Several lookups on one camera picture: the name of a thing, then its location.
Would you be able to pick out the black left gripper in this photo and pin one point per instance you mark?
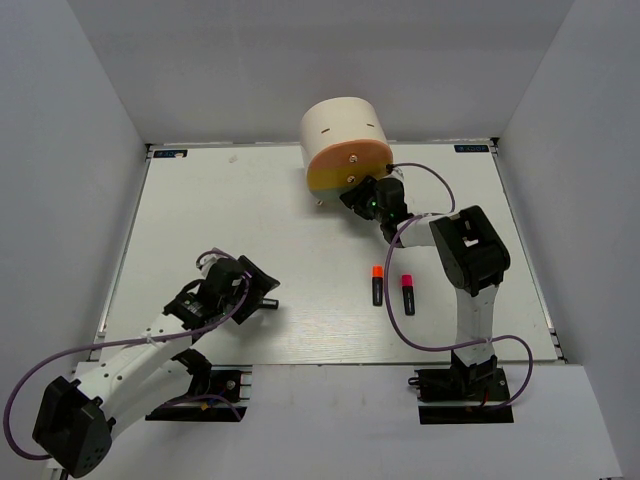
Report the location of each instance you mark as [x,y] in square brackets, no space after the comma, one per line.
[259,285]

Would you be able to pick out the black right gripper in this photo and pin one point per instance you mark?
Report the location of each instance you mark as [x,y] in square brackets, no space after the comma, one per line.
[357,198]

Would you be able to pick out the green highlighter marker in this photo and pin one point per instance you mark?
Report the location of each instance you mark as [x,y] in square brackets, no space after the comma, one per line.
[270,304]

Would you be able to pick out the cream round drawer container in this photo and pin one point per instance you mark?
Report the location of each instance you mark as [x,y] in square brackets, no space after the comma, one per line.
[342,142]

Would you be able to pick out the orange highlighter marker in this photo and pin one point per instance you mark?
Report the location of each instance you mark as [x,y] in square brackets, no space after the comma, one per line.
[377,285]

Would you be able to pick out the pink highlighter marker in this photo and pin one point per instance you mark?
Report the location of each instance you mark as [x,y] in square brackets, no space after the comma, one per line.
[407,287]

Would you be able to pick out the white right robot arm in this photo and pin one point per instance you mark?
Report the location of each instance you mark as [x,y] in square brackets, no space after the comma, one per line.
[472,254]

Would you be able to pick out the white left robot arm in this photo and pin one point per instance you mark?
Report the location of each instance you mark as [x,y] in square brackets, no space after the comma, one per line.
[79,419]

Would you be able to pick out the blue right corner label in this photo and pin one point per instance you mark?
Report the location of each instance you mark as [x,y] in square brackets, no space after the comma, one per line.
[471,148]

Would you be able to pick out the blue corner label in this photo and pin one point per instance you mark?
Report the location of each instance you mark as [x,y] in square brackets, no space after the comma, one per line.
[471,148]
[170,153]

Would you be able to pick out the blue left corner label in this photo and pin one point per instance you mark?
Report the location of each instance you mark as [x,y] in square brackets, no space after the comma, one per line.
[170,153]

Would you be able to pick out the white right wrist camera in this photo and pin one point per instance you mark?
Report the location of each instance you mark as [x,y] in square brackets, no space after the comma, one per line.
[395,171]

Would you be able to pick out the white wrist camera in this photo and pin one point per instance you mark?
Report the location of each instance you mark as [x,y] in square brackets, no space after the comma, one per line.
[207,258]
[395,171]

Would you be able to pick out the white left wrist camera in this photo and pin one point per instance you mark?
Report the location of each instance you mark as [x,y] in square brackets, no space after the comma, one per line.
[207,258]

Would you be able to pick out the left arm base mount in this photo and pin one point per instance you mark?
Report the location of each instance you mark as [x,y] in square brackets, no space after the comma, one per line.
[220,395]

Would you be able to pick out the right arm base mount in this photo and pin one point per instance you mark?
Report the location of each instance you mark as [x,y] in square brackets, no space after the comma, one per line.
[441,403]

